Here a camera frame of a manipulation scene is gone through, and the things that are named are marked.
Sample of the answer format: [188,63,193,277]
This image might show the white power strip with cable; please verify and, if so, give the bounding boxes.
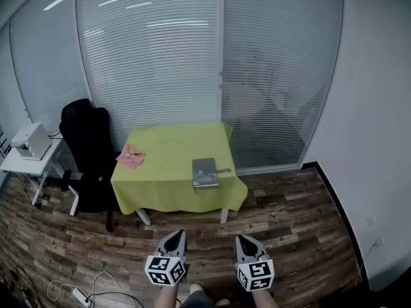
[47,270,114,302]

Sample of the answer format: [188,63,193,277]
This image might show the black cable bundle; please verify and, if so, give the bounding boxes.
[0,264,37,308]

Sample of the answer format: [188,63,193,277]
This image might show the person's right forearm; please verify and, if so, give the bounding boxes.
[251,287,281,308]

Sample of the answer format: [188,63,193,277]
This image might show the pink cloth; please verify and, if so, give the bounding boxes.
[115,143,146,171]

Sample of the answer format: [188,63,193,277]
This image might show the window blind with knobs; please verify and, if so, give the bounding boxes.
[222,0,344,175]

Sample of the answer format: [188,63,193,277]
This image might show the white desk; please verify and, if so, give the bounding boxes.
[0,136,80,217]

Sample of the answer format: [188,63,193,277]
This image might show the person's left forearm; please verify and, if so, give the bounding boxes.
[155,284,179,308]

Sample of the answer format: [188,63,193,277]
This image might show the black office chair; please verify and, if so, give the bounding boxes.
[58,98,118,232]

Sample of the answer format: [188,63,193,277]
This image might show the person's grey jeans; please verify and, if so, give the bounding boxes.
[179,290,215,308]

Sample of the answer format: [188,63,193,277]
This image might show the long black floor cable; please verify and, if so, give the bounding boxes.
[85,291,145,308]

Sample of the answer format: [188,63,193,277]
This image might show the black baseboard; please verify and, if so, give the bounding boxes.
[301,160,371,292]

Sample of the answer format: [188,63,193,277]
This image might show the narrow window blind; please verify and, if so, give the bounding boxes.
[8,0,94,137]

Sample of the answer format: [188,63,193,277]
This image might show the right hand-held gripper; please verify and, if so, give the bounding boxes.
[235,234,275,293]

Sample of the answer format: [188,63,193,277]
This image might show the dark blue notebook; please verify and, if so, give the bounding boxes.
[191,157,232,194]

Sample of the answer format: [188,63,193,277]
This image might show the green tablecloth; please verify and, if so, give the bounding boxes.
[110,122,249,215]

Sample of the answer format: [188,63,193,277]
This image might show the white desktop appliance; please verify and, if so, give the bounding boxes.
[11,122,53,162]

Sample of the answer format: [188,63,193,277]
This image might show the wide window blind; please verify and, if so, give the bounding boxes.
[75,0,223,152]

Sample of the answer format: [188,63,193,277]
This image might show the thin white wall cable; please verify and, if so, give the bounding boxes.
[354,241,381,289]

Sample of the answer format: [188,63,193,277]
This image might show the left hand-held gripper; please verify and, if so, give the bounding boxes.
[144,230,189,288]

